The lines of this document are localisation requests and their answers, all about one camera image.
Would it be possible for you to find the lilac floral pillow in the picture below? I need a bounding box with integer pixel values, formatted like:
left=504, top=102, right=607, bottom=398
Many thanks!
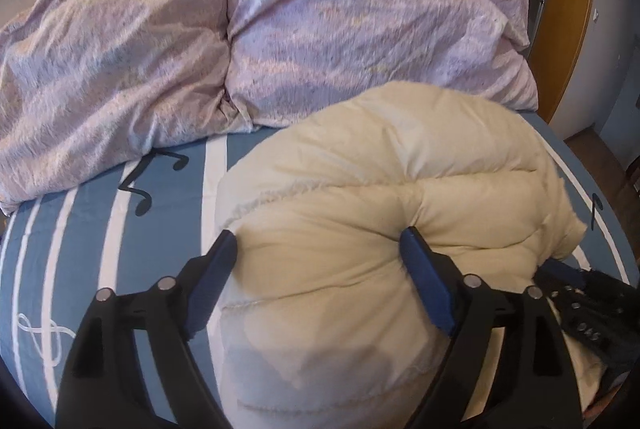
left=220, top=0, right=540, bottom=133
left=0, top=0, right=251, bottom=216

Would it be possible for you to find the blue striped bed sheet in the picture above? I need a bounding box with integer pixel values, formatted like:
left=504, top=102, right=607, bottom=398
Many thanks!
left=0, top=109, right=640, bottom=429

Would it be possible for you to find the cream quilted puffer jacket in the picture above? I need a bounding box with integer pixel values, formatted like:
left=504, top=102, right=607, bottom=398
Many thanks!
left=214, top=80, right=608, bottom=429

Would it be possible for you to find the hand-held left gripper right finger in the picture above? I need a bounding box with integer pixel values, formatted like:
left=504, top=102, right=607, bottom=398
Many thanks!
left=399, top=225, right=586, bottom=429

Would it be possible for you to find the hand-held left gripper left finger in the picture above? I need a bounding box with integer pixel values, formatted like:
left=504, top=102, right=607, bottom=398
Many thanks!
left=55, top=229, right=239, bottom=429

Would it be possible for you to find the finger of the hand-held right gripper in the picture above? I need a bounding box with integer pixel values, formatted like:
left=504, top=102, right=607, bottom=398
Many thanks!
left=541, top=258, right=590, bottom=291

